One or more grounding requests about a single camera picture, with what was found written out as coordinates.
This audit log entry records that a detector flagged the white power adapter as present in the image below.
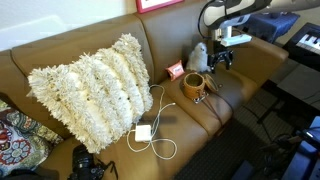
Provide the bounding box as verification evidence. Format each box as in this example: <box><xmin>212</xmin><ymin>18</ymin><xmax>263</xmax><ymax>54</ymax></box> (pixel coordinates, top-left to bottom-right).
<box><xmin>134</xmin><ymin>124</ymin><xmax>153</xmax><ymax>143</ymax></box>

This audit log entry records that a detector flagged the pink tissue packet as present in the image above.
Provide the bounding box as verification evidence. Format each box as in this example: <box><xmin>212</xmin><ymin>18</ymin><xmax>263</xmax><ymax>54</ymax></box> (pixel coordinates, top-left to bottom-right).
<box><xmin>165</xmin><ymin>59</ymin><xmax>186</xmax><ymax>82</ymax></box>

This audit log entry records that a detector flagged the white shaggy pillow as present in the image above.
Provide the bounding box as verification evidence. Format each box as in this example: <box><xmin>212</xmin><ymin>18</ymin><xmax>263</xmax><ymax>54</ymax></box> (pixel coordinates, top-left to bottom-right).
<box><xmin>27</xmin><ymin>32</ymin><xmax>154</xmax><ymax>155</ymax></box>

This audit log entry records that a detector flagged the black camera with strap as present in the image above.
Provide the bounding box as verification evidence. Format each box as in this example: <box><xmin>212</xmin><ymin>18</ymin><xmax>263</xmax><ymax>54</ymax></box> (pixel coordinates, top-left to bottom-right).
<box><xmin>67</xmin><ymin>143</ymin><xmax>119</xmax><ymax>180</ymax></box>

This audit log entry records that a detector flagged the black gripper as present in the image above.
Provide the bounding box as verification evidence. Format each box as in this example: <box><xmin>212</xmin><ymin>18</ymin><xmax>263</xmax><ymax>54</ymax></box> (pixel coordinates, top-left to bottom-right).
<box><xmin>207</xmin><ymin>46</ymin><xmax>235</xmax><ymax>75</ymax></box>

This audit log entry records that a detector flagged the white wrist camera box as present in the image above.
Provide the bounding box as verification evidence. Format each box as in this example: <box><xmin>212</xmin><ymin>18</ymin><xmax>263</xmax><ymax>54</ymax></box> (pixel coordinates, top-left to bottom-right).
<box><xmin>219</xmin><ymin>26</ymin><xmax>253</xmax><ymax>48</ymax></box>

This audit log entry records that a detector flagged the red framed picture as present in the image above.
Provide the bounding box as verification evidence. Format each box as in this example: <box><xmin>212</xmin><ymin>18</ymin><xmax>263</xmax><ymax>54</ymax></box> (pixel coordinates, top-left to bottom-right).
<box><xmin>135</xmin><ymin>0</ymin><xmax>185</xmax><ymax>14</ymax></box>

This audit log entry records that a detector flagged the grey bench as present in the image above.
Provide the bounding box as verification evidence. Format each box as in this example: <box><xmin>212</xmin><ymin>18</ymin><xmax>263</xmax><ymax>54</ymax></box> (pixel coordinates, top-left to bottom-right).
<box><xmin>276</xmin><ymin>63</ymin><xmax>320</xmax><ymax>111</ymax></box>

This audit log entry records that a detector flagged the round wicker basket bag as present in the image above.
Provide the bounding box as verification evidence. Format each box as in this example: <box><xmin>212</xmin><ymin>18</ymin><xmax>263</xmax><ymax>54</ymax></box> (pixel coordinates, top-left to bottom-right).
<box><xmin>182</xmin><ymin>70</ymin><xmax>235</xmax><ymax>128</ymax></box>

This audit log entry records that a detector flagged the dark woven rug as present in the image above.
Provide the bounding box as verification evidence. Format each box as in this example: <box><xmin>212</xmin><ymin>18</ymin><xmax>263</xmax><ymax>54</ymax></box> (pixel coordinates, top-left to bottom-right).
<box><xmin>173</xmin><ymin>86</ymin><xmax>301</xmax><ymax>180</ymax></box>

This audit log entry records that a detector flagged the white charger cable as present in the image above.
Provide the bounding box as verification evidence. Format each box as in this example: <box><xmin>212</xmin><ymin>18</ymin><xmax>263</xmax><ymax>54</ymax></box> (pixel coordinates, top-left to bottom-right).
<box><xmin>125</xmin><ymin>83</ymin><xmax>179</xmax><ymax>160</ymax></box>

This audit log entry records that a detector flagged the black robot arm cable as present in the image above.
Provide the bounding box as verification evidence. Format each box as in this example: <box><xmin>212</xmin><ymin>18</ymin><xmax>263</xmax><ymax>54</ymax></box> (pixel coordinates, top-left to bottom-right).
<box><xmin>197</xmin><ymin>0</ymin><xmax>218</xmax><ymax>41</ymax></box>

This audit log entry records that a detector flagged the floral patterned pillow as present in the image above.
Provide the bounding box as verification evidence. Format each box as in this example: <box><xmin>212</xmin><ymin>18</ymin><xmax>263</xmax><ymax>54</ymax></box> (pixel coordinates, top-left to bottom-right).
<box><xmin>0</xmin><ymin>98</ymin><xmax>64</xmax><ymax>178</ymax></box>

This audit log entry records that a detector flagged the blue cloth covered table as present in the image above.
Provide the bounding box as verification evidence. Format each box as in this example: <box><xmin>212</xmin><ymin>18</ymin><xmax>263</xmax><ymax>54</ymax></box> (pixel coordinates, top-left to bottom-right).
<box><xmin>246</xmin><ymin>12</ymin><xmax>301</xmax><ymax>44</ymax></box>

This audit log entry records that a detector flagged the blue box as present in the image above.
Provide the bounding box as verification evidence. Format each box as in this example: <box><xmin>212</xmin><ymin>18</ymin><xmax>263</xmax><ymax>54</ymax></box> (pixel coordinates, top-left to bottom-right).
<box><xmin>281</xmin><ymin>114</ymin><xmax>320</xmax><ymax>180</ymax></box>

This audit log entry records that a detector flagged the brown leather couch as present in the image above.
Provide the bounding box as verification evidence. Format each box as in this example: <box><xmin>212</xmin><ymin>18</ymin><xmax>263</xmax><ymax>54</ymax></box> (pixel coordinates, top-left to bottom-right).
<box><xmin>0</xmin><ymin>0</ymin><xmax>290</xmax><ymax>180</ymax></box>

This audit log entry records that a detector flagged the black piano keyboard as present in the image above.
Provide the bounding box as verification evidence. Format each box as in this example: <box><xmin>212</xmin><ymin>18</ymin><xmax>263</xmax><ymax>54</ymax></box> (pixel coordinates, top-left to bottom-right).
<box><xmin>283</xmin><ymin>21</ymin><xmax>320</xmax><ymax>73</ymax></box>

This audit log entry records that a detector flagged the white fluffy plush toy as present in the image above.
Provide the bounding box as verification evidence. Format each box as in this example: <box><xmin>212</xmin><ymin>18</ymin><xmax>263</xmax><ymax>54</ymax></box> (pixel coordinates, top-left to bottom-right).
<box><xmin>185</xmin><ymin>41</ymin><xmax>212</xmax><ymax>73</ymax></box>

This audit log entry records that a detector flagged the black cable tangle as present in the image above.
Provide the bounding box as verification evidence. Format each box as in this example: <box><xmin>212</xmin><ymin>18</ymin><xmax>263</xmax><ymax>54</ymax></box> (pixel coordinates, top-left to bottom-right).
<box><xmin>259</xmin><ymin>128</ymin><xmax>316</xmax><ymax>176</ymax></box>

